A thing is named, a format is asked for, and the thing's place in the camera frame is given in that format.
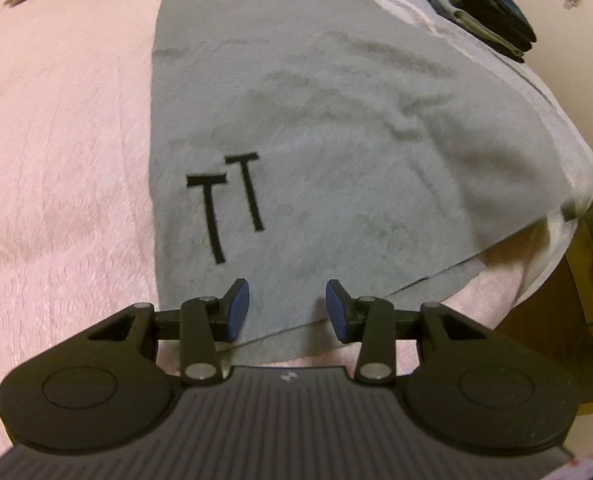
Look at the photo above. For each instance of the pink bed blanket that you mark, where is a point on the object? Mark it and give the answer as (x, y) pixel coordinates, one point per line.
(51, 160)

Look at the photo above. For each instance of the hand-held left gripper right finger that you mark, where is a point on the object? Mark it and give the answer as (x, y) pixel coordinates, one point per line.
(335, 310)

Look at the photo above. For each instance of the grey towel with black marks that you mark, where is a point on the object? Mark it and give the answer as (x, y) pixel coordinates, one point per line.
(326, 160)

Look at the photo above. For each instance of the stack of dark folded clothes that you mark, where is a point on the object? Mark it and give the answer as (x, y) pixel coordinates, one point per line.
(481, 10)

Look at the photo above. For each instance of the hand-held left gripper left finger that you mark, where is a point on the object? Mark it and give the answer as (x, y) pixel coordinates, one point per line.
(239, 310)

